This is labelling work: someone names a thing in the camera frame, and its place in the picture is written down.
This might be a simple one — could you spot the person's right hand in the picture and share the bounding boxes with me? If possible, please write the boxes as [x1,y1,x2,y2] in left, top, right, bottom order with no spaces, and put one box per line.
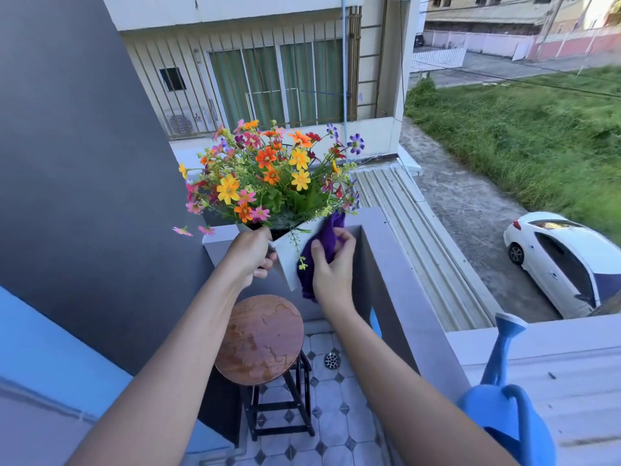
[310,228,357,311]

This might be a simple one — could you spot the person's left hand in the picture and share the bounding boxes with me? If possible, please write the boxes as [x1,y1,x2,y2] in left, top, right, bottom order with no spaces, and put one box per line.
[224,226,278,290]

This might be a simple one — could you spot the purple cleaning cloth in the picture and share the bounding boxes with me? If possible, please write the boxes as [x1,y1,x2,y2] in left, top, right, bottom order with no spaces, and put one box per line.
[296,211,348,303]

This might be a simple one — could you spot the white square flower pot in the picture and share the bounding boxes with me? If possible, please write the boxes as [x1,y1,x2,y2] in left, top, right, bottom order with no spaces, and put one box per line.
[236,216,336,293]

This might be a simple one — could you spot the person's left forearm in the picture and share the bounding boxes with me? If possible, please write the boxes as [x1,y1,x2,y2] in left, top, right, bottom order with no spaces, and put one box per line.
[65,265,248,466]

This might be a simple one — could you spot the person's right forearm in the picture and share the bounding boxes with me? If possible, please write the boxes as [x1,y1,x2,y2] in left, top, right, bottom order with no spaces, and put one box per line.
[318,297,521,466]

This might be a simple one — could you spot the round wooden stool black legs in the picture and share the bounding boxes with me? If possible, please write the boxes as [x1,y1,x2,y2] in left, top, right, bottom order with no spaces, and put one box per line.
[214,294,316,442]

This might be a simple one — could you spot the grey corrugated metal roof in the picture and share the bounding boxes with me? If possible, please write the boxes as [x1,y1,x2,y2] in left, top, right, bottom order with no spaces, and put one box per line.
[350,164,496,333]

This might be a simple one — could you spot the colourful artificial flower bunch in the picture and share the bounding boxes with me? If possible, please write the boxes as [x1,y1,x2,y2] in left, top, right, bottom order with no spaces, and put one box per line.
[173,119,365,271]

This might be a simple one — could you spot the white air conditioner outdoor unit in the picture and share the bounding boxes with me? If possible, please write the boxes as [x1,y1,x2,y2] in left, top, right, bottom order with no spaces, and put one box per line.
[163,107,207,139]

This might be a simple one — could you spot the sliding glass door green curtains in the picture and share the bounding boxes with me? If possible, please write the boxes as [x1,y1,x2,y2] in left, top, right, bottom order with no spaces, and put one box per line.
[207,38,345,130]

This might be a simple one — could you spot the blue vertical drain pipe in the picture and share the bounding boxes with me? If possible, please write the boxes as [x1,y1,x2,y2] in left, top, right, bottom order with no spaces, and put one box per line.
[341,0,350,137]

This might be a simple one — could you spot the tan metal window grille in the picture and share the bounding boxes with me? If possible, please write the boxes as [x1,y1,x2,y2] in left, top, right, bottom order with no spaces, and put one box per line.
[346,6,363,123]

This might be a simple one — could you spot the small dark window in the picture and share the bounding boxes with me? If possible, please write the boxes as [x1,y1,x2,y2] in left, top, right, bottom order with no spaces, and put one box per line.
[158,67,188,92]

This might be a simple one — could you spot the white picket fence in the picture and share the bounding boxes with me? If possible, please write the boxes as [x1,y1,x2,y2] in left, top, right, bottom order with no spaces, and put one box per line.
[411,47,468,72]

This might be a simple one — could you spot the blue plastic watering can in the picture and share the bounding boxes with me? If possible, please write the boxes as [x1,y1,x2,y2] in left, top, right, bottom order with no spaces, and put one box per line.
[456,312,558,466]

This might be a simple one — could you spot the green grass field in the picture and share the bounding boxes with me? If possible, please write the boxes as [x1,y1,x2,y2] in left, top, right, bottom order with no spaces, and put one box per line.
[405,67,621,244]

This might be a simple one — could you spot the white car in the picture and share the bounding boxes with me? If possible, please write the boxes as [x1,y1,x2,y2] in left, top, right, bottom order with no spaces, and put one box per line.
[503,211,621,320]

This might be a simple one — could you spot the cream neighbouring building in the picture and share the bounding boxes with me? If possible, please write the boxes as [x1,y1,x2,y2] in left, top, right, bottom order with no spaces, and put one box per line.
[100,0,421,163]

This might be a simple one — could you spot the pink boundary wall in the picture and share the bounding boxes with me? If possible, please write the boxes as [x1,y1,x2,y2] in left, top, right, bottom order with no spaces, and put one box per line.
[424,26,621,62]

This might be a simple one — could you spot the black overhead cable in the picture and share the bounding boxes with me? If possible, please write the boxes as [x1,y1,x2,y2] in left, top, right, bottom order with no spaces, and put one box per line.
[412,67,621,99]

